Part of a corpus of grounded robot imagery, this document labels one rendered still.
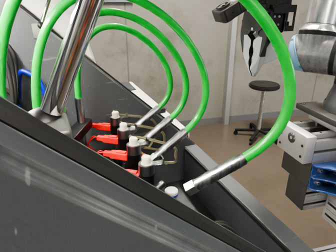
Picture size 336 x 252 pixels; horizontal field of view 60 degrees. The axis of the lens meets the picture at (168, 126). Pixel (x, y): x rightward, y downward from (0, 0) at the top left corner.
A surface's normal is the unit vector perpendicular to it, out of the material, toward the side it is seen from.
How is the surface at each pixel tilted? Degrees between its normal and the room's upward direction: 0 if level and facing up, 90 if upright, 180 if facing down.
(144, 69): 90
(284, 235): 0
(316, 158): 90
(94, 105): 90
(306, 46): 81
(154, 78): 90
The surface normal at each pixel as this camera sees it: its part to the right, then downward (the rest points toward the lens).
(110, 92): 0.37, 0.36
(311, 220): 0.00, -0.92
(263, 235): -0.93, 0.14
